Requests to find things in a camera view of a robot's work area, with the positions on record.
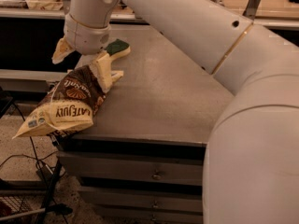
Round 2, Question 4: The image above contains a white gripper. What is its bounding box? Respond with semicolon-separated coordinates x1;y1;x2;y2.
51;15;113;93

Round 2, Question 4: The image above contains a brown Late July chip bag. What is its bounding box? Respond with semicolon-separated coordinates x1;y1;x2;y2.
15;65;107;137

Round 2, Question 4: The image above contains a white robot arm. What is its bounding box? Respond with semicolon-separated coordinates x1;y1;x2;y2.
64;0;299;224

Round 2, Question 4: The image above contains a green and yellow sponge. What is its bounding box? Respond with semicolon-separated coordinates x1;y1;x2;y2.
106;39;131;60

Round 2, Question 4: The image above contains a grey drawer cabinet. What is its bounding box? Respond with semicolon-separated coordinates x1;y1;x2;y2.
57;23;235;224

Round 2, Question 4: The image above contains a top grey drawer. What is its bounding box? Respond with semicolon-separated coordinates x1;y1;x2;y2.
58;151;203;186

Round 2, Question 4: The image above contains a grey drawer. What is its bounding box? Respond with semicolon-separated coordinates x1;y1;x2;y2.
78;187;203;213
93;205;203;224
58;151;203;186

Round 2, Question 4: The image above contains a black metal stand leg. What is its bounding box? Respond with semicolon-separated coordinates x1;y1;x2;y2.
35;161;62;224

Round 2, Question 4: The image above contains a middle grey drawer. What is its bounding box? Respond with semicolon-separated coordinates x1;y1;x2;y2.
78;187;203;213

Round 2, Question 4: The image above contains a bottom grey drawer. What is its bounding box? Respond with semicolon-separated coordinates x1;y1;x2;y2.
93;205;203;224

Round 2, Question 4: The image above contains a black floor cable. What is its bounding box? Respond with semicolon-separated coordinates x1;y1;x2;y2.
0;103;69;224

